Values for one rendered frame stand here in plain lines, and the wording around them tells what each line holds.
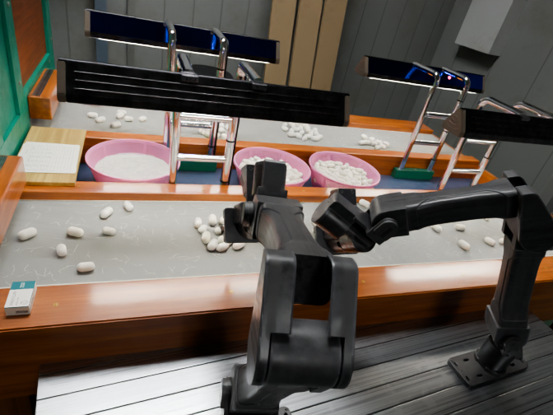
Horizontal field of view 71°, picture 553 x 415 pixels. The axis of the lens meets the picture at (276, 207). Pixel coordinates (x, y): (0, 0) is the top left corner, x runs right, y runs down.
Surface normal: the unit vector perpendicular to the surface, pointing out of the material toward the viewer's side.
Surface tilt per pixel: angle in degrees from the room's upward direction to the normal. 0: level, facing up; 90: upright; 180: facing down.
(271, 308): 48
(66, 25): 90
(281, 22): 79
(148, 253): 0
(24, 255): 0
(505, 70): 90
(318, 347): 28
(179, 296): 0
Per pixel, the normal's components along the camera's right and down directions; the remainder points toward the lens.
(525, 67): -0.91, 0.04
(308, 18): 0.40, 0.40
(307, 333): 0.22, -0.73
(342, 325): 0.20, -0.15
